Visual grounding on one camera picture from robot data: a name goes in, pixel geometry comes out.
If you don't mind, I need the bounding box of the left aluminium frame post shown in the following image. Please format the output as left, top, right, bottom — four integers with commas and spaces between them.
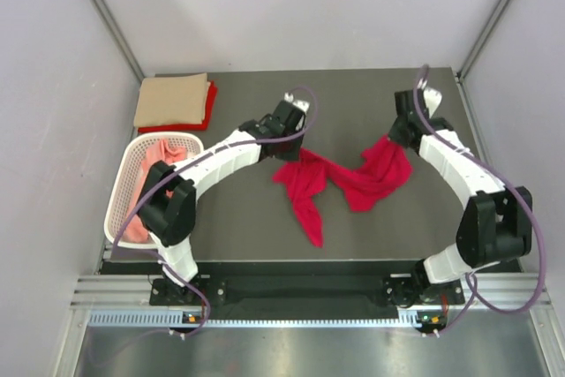
90, 0, 145, 82

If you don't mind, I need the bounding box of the grey slotted cable duct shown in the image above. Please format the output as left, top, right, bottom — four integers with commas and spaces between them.
88, 310, 441, 328

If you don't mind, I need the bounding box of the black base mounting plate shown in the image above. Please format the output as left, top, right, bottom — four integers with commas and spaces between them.
149, 260, 465, 319

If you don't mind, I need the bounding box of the crimson t shirt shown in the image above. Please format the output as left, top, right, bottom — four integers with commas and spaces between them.
272, 136, 412, 248

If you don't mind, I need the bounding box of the folded red t shirt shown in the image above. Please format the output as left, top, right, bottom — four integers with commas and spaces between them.
137, 81, 218, 134

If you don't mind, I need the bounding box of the aluminium frame post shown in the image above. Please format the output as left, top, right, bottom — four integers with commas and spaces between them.
456, 0, 513, 84
90, 0, 145, 82

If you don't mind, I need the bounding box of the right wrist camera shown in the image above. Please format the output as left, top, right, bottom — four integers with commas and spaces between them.
395, 87, 442, 118

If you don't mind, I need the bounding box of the pink crumpled t shirt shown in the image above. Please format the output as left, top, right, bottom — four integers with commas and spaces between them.
117, 138, 187, 245

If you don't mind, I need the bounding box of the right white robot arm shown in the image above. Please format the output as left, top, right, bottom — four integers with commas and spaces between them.
388, 117, 532, 303

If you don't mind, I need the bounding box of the white plastic laundry basket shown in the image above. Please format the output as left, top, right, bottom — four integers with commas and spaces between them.
104, 132, 204, 243

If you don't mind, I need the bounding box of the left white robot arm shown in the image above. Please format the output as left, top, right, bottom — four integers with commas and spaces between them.
135, 113, 305, 304

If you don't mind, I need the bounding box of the right aluminium frame post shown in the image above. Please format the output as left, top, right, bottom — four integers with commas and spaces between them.
456, 0, 513, 84

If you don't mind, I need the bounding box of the folded beige t shirt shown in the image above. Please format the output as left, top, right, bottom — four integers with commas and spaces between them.
133, 73, 208, 128

